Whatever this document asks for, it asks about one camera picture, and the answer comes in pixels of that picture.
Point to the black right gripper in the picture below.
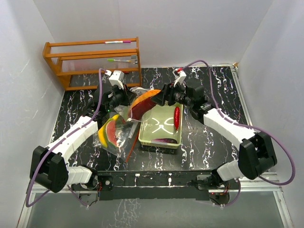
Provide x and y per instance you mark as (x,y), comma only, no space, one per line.
(168,89)

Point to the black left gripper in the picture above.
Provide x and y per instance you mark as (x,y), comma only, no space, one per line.
(128,96)

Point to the clear bag of white discs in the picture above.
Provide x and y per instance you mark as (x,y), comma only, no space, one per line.
(123,111)

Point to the dark red toy sweet potato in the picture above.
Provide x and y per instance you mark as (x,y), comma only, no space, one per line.
(140,106)

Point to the pale green perforated basket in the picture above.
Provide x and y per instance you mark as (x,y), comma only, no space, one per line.
(161,125)

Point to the red watermelon slice toy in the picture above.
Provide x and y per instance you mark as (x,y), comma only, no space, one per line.
(109,133)

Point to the yellow toy banana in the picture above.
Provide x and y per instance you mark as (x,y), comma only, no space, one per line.
(101,131)

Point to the purple toy eggplant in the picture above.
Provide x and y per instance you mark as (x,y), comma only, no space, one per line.
(165,140)

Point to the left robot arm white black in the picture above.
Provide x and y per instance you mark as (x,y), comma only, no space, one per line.
(105,119)

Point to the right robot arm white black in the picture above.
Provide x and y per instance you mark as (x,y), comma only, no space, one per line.
(256,153)

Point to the green marker pen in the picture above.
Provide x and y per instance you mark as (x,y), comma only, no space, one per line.
(119,60)

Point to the wooden shelf rack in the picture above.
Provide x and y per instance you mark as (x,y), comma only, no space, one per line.
(68,59)

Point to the pink white marker pen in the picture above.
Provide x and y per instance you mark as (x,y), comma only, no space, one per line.
(117,42)

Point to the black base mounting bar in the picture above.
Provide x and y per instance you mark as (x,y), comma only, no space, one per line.
(113,185)

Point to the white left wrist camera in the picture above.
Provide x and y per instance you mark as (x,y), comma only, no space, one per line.
(116,79)

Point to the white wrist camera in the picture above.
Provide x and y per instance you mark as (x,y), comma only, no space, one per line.
(116,79)
(180,75)

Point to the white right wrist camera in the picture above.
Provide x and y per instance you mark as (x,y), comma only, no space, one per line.
(180,75)

